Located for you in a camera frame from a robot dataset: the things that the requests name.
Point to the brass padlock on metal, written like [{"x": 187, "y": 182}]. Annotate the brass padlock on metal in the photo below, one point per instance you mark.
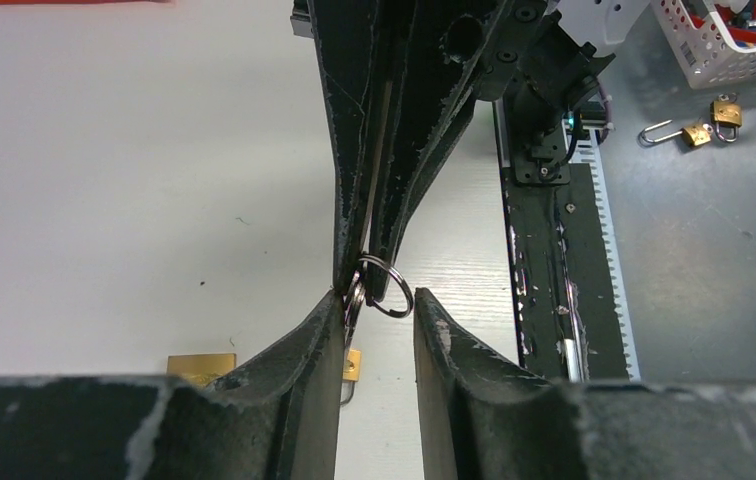
[{"x": 726, "y": 117}]

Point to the large brass padlock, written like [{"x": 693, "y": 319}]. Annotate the large brass padlock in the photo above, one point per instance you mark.
[{"x": 201, "y": 369}]

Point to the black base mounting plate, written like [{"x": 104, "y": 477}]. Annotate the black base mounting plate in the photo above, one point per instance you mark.
[{"x": 569, "y": 300}]

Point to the white plastic basket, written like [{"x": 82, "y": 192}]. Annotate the white plastic basket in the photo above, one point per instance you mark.
[{"x": 708, "y": 50}]

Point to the silver keys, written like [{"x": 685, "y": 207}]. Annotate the silver keys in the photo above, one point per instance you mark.
[{"x": 369, "y": 286}]

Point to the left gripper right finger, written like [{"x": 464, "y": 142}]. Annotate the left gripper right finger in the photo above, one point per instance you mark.
[{"x": 483, "y": 417}]

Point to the small brass padlock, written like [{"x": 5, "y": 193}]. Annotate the small brass padlock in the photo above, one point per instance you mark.
[{"x": 350, "y": 375}]

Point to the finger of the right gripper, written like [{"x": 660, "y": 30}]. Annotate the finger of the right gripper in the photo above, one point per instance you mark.
[
  {"x": 353, "y": 42},
  {"x": 451, "y": 55}
]

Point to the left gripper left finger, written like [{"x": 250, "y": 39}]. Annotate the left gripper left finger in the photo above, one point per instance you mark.
[{"x": 274, "y": 417}]

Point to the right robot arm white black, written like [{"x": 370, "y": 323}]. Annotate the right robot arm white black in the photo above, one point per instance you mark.
[{"x": 561, "y": 70}]

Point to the brass padlock long shackle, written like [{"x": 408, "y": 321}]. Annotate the brass padlock long shackle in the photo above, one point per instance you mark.
[{"x": 693, "y": 136}]

